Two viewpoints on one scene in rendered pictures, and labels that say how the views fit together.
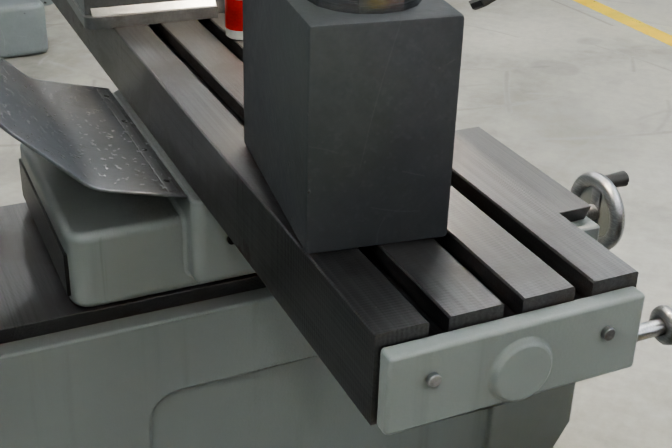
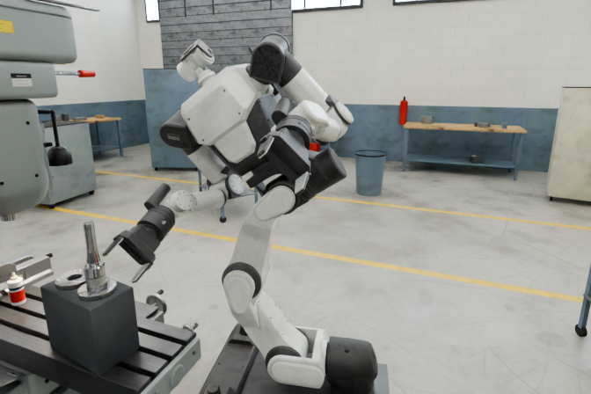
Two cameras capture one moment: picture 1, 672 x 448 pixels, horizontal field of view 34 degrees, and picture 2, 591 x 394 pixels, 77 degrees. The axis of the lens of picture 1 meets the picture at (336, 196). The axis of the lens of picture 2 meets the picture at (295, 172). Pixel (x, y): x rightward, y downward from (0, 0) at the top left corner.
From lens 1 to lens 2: 0.38 m
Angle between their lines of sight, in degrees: 42
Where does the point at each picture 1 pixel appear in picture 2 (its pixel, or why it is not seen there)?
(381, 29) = (111, 301)
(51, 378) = not seen: outside the picture
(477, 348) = (165, 377)
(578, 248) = (178, 332)
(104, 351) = not seen: outside the picture
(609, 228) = (163, 308)
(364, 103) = (110, 324)
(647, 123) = not seen: hidden behind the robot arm
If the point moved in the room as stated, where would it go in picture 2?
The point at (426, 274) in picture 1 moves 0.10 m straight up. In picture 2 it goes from (141, 362) to (137, 329)
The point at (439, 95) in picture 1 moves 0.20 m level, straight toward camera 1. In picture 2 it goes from (130, 310) to (154, 353)
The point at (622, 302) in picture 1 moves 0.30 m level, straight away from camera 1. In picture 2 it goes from (195, 342) to (178, 290)
